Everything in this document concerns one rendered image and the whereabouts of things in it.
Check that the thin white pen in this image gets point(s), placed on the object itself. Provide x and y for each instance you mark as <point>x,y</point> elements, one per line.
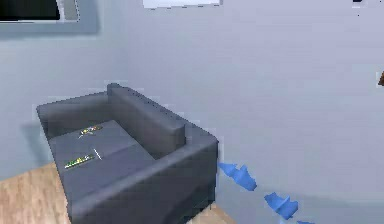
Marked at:
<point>97,154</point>

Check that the grey remote control coloured buttons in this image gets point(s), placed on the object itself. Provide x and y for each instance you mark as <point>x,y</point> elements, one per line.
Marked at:
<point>90,130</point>
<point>79,161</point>

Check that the white framed picture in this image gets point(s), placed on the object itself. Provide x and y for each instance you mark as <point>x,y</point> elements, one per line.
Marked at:
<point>181,3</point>

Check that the window with grey frame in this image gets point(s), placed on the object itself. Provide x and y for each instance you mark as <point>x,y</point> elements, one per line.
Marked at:
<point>30,11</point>

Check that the dark grey sofa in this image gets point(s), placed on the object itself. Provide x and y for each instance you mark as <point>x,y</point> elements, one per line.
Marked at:
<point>160,180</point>

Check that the brown wooden object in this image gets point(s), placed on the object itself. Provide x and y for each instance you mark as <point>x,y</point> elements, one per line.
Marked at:
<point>381,79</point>

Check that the blue crumpled cloth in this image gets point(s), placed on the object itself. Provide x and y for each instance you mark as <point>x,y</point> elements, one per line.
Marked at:
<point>240,175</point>
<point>282,205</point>

